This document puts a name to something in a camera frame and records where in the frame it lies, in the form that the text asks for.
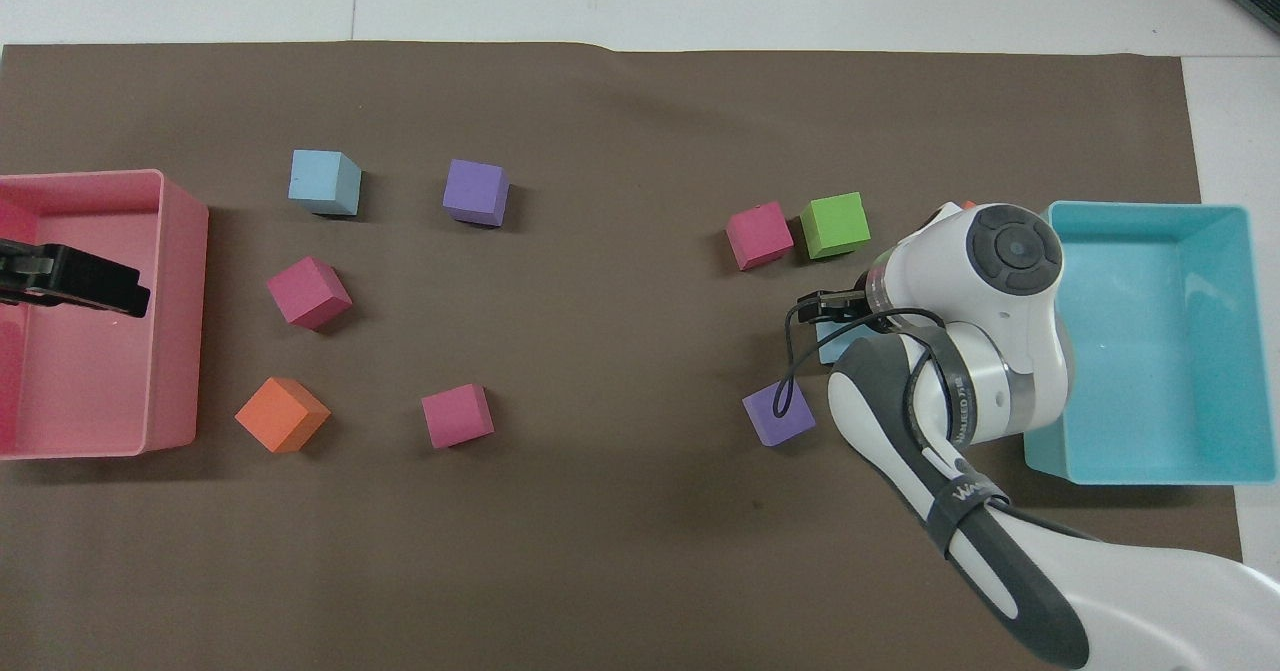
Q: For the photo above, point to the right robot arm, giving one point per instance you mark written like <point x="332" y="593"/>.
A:
<point x="1010" y="351"/>

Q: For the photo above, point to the pink foam block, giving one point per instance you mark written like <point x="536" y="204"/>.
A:
<point x="306" y="291"/>
<point x="456" y="415"/>
<point x="758" y="235"/>

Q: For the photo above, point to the purple foam block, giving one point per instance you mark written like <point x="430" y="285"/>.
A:
<point x="790" y="421"/>
<point x="474" y="189"/>

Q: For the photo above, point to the light blue foam block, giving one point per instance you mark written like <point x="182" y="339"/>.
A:
<point x="318" y="177"/>
<point x="832" y="345"/>

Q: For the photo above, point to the green foam block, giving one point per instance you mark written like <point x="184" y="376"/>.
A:
<point x="834" y="223"/>

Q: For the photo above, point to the cyan plastic bin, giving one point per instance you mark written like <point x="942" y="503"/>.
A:
<point x="1160" y="351"/>

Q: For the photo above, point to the pink plastic bin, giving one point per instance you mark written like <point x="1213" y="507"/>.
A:
<point x="90" y="381"/>

